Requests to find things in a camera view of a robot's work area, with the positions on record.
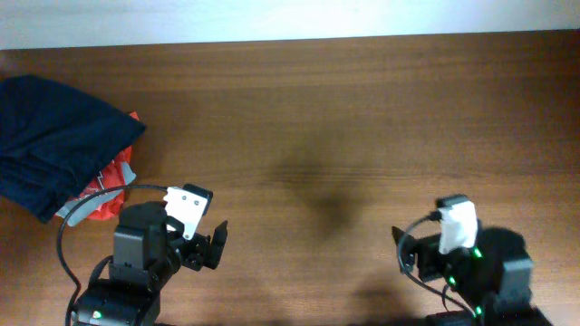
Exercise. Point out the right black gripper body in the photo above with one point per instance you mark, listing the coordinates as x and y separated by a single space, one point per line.
432 262

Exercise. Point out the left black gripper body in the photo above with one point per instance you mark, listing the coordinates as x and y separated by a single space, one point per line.
195 253

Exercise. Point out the navy blue shorts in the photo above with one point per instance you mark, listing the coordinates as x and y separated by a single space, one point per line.
55 140

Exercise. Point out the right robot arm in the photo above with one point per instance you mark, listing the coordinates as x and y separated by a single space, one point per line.
493 277

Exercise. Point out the grey folded t-shirt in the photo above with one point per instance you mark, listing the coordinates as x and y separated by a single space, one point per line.
86 206

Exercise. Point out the red printed t-shirt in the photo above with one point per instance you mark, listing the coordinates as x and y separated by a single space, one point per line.
109 181

